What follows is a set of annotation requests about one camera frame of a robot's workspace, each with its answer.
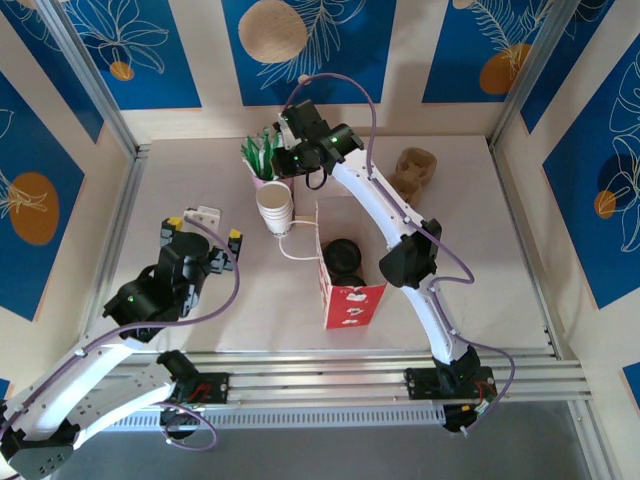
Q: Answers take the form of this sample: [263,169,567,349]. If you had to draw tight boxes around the white paper cup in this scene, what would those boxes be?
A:
[255,180,294,211]
[259,204,294,223]
[257,199,294,217]
[260,209,293,236]

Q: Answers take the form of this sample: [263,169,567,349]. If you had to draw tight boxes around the brown pulp cup carrier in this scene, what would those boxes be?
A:
[389,147,439,206]

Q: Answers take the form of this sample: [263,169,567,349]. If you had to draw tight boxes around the red white paper bag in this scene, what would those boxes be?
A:
[277,195,388,331]

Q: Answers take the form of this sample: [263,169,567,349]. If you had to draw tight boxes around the white wrapped stirrer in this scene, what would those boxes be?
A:
[243,152,266,179]

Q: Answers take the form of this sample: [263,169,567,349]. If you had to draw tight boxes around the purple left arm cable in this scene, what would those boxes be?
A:
[0,214,240,451]

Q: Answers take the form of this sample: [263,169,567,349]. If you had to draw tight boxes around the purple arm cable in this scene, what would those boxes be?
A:
[282,73,517,437]
[0,214,240,451]

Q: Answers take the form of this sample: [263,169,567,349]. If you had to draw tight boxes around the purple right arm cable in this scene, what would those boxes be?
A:
[282,73,517,437]

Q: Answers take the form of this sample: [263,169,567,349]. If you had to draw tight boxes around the aluminium table side rail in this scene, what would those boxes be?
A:
[487,134,571,362]
[73,144,151,374]

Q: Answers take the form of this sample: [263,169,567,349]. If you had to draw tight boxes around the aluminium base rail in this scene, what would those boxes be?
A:
[47,349,594,407]

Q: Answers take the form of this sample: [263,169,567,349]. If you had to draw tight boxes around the black cable connector hub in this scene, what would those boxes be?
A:
[159,399,206,442]
[442,402,496,437]

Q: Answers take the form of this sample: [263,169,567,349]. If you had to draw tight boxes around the aluminium frame post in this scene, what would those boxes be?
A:
[33,0,143,160]
[488,0,587,150]

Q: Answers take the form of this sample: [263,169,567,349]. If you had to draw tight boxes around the white slotted cable duct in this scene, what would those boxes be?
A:
[119,404,447,429]

